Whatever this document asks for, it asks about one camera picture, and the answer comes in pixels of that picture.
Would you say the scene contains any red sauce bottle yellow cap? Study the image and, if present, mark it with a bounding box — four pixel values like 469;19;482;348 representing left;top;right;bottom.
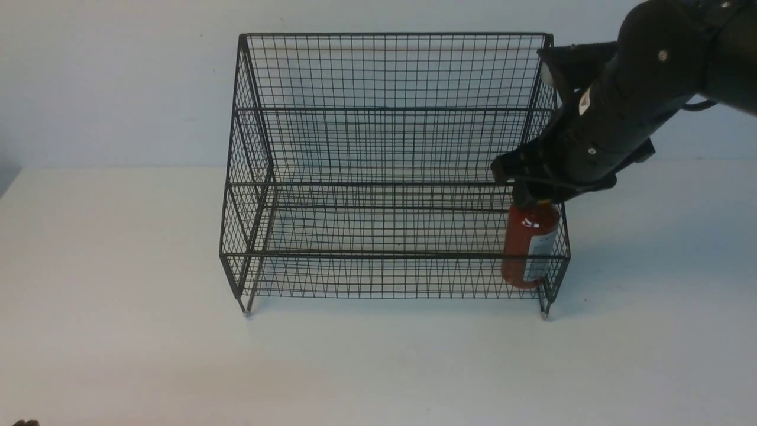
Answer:
501;203;560;289

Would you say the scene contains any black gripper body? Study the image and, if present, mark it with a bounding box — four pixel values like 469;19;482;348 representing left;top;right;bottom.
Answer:
535;71;690;187

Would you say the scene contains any dark object at corner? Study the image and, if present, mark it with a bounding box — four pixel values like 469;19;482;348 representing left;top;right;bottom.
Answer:
12;419;40;426

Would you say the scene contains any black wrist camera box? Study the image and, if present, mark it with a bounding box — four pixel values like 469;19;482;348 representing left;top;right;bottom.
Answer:
538;41;617;102

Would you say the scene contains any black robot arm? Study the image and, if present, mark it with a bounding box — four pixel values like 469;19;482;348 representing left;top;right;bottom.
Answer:
490;1;756;208

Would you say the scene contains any black wire mesh shelf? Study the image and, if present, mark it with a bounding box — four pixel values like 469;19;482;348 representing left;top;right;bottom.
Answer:
219;32;570;319

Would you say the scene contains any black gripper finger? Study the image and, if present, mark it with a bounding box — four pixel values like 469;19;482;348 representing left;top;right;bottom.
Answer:
490;148;547;185

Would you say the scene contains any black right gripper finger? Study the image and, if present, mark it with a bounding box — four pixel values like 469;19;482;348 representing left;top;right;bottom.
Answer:
513;177;617;208

